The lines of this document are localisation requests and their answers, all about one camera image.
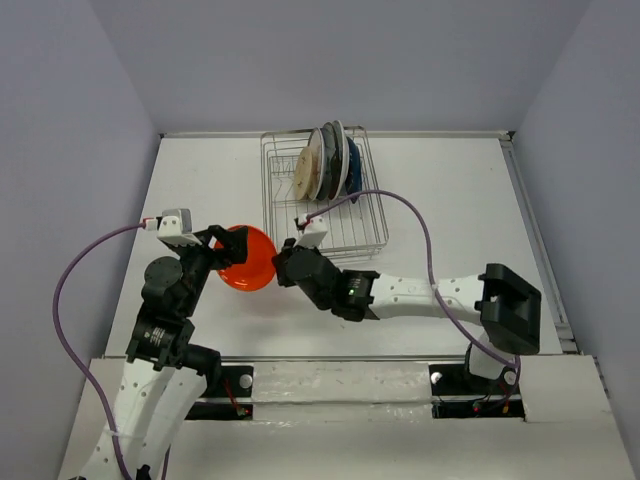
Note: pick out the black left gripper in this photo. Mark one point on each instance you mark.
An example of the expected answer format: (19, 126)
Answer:
(234, 240)

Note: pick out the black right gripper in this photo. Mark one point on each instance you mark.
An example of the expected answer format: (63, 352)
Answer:
(280, 257)

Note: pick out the small beige plate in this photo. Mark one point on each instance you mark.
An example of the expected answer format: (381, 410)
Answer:
(304, 173)

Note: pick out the dark blue leaf-shaped plate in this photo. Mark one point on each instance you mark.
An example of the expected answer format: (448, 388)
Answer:
(354, 178)

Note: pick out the white plate with orange sunburst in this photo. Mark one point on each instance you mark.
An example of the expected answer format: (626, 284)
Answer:
(316, 144)

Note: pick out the teal plate with white blossoms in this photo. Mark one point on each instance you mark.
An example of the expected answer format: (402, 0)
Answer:
(333, 177)

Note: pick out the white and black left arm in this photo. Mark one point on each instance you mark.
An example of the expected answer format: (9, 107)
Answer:
(164, 373)

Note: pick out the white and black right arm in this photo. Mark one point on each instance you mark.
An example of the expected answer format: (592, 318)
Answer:
(497, 311)

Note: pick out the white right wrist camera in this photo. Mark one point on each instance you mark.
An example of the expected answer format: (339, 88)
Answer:
(312, 231)

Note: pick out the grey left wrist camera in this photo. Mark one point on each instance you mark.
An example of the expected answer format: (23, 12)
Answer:
(173, 227)

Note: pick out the silver wire dish rack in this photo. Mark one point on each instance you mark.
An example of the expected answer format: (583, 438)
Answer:
(356, 228)

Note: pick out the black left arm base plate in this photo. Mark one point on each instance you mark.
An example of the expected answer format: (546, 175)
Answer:
(230, 399)

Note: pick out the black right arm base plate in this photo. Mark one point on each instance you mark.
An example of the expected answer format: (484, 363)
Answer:
(456, 394)

